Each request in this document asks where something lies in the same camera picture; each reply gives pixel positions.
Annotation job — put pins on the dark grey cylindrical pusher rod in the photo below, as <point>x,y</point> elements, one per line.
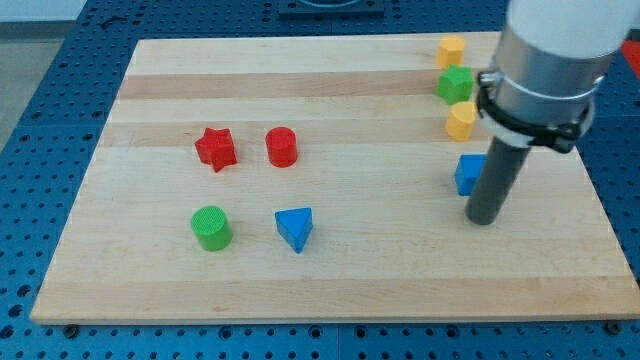
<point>498,174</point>

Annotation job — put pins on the blue triangle block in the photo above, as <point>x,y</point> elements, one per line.
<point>295,226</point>

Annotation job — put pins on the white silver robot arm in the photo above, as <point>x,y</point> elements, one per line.
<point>539,89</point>

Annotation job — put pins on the blue cube block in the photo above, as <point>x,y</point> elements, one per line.
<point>467,172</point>

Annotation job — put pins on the yellow cylinder block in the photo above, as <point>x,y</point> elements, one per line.
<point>461,119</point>

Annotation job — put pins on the green star block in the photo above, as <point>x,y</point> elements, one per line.
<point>455,84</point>

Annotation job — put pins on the yellow hexagon block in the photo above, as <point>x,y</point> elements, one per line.
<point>450,51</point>

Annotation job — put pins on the red cylinder block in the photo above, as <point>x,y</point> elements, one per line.
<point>281,143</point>

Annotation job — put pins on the wooden board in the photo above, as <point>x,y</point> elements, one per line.
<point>390,239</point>

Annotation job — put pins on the red star block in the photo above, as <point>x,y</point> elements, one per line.
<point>216,148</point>

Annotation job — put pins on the green cylinder block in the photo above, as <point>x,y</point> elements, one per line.
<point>211,228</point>

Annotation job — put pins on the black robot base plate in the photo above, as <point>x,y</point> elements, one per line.
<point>320,8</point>

